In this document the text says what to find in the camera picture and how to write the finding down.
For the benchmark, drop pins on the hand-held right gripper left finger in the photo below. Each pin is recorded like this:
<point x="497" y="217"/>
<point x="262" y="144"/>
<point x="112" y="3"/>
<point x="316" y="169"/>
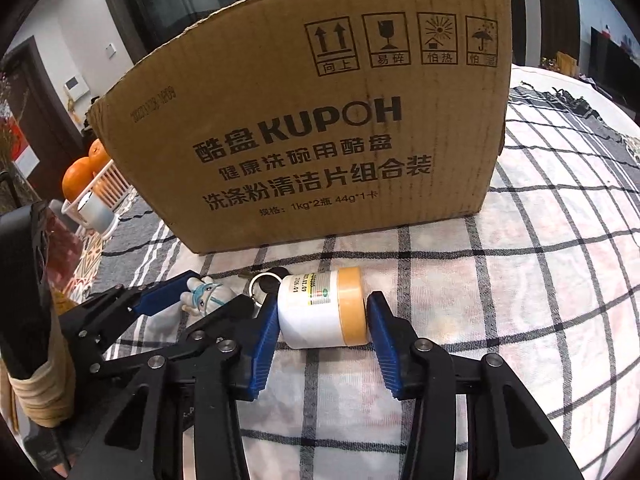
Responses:
<point x="265" y="345"/>

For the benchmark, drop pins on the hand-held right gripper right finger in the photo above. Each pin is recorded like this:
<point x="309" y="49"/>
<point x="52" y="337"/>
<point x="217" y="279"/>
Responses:
<point x="382" y="345"/>

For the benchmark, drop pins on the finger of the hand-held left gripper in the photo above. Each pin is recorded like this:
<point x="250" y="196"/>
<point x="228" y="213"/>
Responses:
<point x="165" y="292"/>
<point x="220" y="317"/>

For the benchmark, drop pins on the white figurine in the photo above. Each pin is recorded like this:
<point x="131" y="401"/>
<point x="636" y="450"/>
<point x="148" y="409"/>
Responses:
<point x="207" y="296"/>

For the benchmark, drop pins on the white bottle with yellow cap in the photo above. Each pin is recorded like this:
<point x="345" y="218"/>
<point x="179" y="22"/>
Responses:
<point x="310" y="320"/>

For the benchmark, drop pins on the brown cardboard box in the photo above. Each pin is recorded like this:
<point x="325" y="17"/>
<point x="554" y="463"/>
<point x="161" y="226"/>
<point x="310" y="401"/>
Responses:
<point x="300" y="160"/>

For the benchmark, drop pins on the tan woven holder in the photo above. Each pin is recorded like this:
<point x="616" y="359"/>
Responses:
<point x="42" y="390"/>

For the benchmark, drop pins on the floral patterned cloth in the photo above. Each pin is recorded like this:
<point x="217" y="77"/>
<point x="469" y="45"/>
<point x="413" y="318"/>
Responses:
<point x="90" y="260"/>

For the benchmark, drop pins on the grey white cup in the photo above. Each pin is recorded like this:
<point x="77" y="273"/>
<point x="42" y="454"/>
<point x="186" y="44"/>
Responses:
<point x="100" y="215"/>

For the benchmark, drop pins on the pink packet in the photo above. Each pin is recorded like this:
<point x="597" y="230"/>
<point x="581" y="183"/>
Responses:
<point x="62" y="250"/>

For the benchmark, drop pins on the white plastic basket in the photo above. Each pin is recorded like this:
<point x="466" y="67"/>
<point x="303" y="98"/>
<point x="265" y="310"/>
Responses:
<point x="112" y="185"/>

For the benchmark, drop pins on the black upright object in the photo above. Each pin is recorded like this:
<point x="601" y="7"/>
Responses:
<point x="25" y="285"/>

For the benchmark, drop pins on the pile of oranges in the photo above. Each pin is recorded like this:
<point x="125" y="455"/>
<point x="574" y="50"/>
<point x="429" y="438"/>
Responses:
<point x="77" y="177"/>

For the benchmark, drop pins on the grey checked cloth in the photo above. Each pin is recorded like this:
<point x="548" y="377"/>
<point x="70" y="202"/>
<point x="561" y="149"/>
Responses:
<point x="550" y="285"/>

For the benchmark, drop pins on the red white door poster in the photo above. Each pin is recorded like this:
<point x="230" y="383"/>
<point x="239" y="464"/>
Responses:
<point x="22" y="145"/>

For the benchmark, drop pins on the brown entry door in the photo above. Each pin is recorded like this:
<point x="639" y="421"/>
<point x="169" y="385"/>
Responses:
<point x="45" y="110"/>

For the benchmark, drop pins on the glass sliding door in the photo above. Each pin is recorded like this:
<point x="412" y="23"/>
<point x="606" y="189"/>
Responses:
<point x="165" y="0"/>

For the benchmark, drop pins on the yellow box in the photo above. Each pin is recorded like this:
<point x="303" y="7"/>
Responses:
<point x="565" y="64"/>

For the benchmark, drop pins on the television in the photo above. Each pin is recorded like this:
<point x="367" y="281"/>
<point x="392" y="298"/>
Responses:
<point x="615" y="70"/>

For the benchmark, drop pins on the dark wardrobe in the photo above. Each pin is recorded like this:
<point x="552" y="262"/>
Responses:
<point x="555" y="10"/>

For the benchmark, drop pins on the wall intercom panel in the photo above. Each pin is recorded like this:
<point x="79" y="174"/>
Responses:
<point x="77" y="86"/>

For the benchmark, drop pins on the wall light switch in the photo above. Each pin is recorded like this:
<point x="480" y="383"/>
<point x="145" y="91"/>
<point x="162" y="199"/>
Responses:
<point x="111" y="49"/>

